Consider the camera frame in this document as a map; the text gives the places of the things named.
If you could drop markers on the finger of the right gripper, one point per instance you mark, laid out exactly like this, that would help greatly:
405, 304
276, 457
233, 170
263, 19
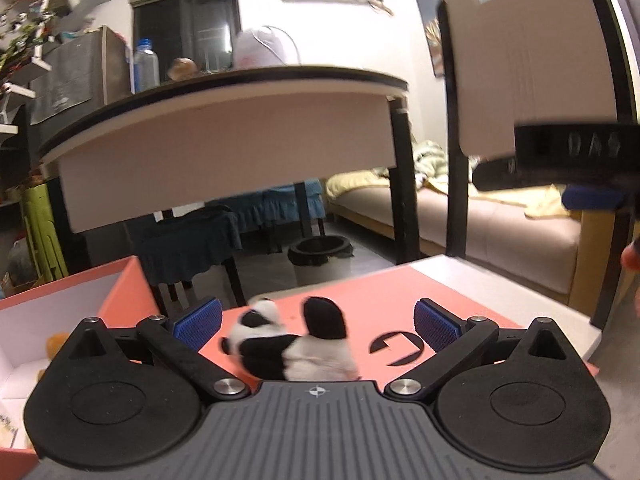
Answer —
596, 162

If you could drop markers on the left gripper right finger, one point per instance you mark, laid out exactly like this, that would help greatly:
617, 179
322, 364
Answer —
459, 345

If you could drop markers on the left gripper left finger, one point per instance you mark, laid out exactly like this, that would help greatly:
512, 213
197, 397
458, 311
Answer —
177, 342

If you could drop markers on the pink box lid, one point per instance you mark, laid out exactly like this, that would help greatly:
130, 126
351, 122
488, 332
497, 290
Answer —
378, 310

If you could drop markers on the black white panda plush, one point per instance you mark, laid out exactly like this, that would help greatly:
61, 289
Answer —
264, 349

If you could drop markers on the brown bear plush toy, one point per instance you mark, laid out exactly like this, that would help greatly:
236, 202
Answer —
55, 343

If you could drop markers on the teal covered dining chair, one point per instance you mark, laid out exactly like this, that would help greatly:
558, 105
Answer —
174, 250

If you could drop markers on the beige sofa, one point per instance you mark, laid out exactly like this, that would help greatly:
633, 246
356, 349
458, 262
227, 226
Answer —
526, 235

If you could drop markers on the pink open box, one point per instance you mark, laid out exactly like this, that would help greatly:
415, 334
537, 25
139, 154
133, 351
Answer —
117, 292

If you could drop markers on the green folded stool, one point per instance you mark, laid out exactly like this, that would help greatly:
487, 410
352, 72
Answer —
42, 239

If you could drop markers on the black trash bin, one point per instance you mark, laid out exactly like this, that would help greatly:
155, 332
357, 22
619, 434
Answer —
321, 259

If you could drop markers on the white curved dining table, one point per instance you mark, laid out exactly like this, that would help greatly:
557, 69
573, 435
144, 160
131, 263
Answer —
234, 133

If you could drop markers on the clear plastic water bottle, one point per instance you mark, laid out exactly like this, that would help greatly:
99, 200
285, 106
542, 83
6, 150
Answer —
146, 69

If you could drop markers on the small brown figurine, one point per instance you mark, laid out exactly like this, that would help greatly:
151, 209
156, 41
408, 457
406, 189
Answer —
182, 69

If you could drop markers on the grey refrigerator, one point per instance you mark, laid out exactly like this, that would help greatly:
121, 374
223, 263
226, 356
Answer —
87, 73

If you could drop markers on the dark window door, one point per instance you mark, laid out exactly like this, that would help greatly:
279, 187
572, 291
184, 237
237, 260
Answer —
203, 31

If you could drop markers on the black frame white chair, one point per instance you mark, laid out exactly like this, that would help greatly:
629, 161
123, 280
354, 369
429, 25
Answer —
517, 62

